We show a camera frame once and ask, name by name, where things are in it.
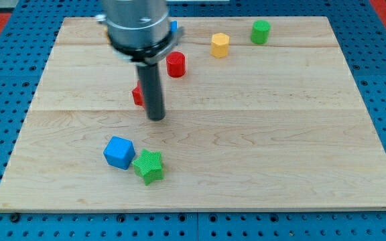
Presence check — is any green cylinder block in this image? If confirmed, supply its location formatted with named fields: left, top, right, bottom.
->
left=250, top=19, right=271, bottom=44

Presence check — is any red star block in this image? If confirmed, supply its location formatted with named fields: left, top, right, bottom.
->
left=131, top=80, right=145, bottom=107

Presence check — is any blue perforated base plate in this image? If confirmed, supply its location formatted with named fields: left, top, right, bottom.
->
left=0, top=1, right=386, bottom=240

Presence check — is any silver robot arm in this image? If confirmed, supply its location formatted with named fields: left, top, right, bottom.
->
left=96, top=0, right=184, bottom=66

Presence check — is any small blue block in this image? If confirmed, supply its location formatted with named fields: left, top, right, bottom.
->
left=170, top=20, right=178, bottom=33

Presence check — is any red cylinder block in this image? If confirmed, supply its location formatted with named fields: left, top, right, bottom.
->
left=166, top=52, right=186, bottom=78

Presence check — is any wooden board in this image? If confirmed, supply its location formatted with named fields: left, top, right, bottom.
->
left=0, top=17, right=386, bottom=214

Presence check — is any blue cube block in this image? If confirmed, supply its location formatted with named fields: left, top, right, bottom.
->
left=103, top=136, right=136, bottom=170

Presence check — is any yellow hexagon block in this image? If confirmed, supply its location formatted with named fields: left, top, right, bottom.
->
left=210, top=33, right=230, bottom=58

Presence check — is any black cylindrical pointer tool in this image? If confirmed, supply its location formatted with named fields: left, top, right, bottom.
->
left=136, top=64, right=166, bottom=121

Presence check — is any green star block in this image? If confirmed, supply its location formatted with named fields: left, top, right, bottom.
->
left=132, top=149, right=164, bottom=185

